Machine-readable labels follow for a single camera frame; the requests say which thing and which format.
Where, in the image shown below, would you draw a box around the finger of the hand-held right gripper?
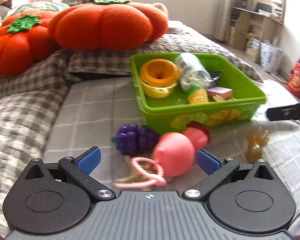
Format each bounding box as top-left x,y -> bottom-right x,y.
266,102 -> 300,122

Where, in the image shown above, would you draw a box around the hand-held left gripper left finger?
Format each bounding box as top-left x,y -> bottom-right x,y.
22,146 -> 116,201

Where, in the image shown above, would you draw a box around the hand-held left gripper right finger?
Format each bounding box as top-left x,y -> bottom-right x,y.
184,148 -> 278,202

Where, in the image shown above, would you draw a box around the pink toy pig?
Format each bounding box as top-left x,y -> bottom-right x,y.
152,121 -> 211,178

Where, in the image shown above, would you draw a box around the amber toy hand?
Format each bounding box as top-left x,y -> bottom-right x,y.
246,127 -> 270,163

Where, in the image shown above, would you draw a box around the green plastic bin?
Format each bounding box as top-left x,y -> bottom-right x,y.
130,52 -> 267,134

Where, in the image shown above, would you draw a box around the yellow toy corn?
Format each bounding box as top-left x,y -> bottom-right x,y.
187,84 -> 210,104

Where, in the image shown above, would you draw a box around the small pink box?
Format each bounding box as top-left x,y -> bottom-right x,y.
206,87 -> 233,97

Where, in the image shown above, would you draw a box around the black hair clip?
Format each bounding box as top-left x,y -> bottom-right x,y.
210,69 -> 224,87

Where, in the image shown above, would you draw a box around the yellow toy pot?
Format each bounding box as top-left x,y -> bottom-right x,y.
140,79 -> 178,99

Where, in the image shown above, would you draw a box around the clear cotton swab jar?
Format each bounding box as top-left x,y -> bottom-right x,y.
174,52 -> 213,94

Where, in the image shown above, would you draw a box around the orange yellow toy cup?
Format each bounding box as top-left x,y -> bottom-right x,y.
139,59 -> 180,87

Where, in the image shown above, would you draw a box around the purple toy grapes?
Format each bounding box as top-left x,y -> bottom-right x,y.
112,123 -> 160,156

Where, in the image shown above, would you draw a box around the grey grid bed sheet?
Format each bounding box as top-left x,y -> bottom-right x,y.
42,76 -> 300,235

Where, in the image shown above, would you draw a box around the white blue carton box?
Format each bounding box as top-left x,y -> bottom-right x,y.
260,40 -> 283,73

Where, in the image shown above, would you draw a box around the grey checkered quilt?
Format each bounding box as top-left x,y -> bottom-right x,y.
0,47 -> 75,230

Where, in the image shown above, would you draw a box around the wooden shelf unit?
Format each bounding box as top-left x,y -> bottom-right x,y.
229,0 -> 287,60

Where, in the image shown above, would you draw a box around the light curtain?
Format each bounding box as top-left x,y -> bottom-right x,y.
214,0 -> 249,42

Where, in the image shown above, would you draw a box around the grey checkered pillow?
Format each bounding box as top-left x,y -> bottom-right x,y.
67,31 -> 264,83

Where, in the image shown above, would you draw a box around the small orange pumpkin cushion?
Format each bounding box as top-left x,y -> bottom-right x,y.
0,14 -> 59,77

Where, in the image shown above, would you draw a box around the large orange pumpkin cushion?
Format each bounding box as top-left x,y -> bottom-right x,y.
48,0 -> 168,51

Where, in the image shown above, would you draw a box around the pink coiled hair tie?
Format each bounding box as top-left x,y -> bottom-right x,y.
114,156 -> 167,188

